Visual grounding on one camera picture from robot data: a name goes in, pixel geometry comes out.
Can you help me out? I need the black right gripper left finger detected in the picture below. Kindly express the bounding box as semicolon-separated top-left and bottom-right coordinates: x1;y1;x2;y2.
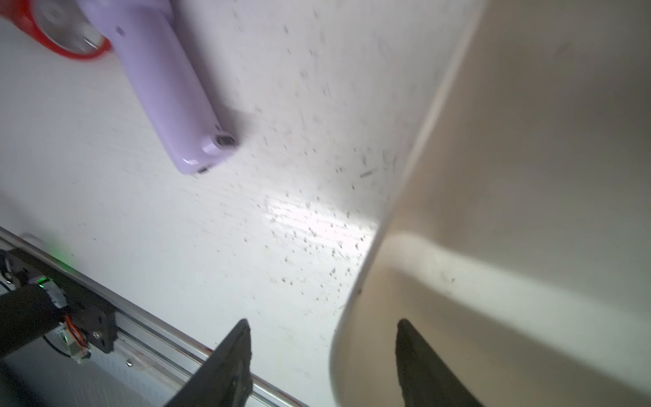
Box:
166;319;253;407

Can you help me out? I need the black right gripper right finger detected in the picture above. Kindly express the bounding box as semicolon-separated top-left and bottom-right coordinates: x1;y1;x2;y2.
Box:
395;319;481;406

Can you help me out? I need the cream plastic storage tray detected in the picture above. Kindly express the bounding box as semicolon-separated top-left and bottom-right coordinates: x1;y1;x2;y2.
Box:
330;1;650;406

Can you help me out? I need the large purple flashlight yellow rim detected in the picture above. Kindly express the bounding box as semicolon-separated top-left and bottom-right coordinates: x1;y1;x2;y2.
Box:
79;1;237;175

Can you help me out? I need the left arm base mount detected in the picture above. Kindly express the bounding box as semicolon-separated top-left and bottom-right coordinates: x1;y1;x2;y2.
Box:
1;249;118;358

